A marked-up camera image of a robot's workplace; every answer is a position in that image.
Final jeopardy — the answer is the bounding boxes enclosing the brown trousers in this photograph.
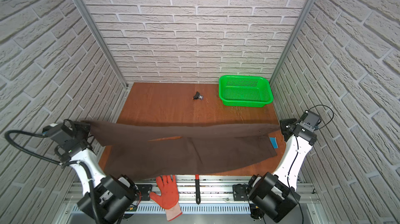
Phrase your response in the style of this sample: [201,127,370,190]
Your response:
[89,121,280,181]

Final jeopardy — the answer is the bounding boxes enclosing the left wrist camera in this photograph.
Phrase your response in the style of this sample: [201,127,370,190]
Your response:
[42,123,75,145]

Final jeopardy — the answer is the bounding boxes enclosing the aluminium frame rail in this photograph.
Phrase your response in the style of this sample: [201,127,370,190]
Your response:
[63,175,320,204]

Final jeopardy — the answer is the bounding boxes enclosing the red work glove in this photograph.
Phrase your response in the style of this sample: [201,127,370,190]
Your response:
[149,175,182,222]

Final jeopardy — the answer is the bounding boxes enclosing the small black metal object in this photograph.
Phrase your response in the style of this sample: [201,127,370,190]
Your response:
[193,91,204,100]

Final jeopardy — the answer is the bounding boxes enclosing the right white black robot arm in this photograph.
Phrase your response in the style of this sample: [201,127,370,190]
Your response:
[247,118,312,223]

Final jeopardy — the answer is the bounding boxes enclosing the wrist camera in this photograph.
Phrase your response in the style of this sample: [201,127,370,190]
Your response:
[42,123,75,145]
[300,110,321,131]

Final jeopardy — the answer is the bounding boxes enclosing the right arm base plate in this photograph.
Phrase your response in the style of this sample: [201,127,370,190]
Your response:
[232,184,249,202]

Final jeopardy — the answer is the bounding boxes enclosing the red pipe wrench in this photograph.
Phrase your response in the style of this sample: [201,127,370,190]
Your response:
[195,174,201,205]

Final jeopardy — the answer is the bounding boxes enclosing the black corrugated cable hose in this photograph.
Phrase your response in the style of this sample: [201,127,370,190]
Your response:
[4,129,104,224]

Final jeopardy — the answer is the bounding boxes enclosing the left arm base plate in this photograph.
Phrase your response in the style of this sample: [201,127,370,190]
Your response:
[136,184,153,201]

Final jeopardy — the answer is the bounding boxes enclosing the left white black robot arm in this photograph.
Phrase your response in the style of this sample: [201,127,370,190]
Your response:
[46,119,139,224]

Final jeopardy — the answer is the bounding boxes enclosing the blue sponge block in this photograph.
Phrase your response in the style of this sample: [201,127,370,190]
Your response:
[270,137,278,149]

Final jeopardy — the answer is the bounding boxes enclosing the green plastic basket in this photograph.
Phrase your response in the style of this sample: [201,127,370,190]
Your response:
[219,75,274,107]

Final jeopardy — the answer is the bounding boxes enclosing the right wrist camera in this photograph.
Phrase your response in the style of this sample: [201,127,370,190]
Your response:
[300,110,321,131]

